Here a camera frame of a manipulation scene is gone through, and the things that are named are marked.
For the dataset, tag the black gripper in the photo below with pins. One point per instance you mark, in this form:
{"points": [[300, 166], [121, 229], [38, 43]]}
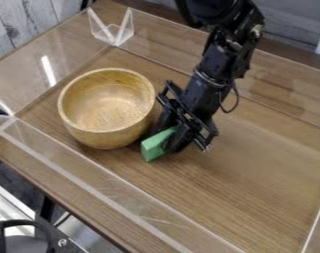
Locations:
{"points": [[189, 107]]}

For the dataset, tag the green rectangular block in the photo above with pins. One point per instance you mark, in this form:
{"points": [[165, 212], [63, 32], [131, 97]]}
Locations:
{"points": [[152, 145]]}

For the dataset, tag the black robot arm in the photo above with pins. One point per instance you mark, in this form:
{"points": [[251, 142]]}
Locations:
{"points": [[236, 22]]}

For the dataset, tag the brown wooden bowl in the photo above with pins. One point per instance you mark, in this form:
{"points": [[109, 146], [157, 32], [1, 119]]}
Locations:
{"points": [[107, 107]]}

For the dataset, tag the black table leg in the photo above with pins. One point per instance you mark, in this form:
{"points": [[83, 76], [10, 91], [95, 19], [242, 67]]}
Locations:
{"points": [[48, 209]]}

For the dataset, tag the clear acrylic tray enclosure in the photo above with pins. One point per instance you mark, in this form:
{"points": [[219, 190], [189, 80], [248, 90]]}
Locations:
{"points": [[243, 197]]}

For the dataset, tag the black metal base plate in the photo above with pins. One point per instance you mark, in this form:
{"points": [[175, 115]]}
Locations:
{"points": [[64, 244]]}

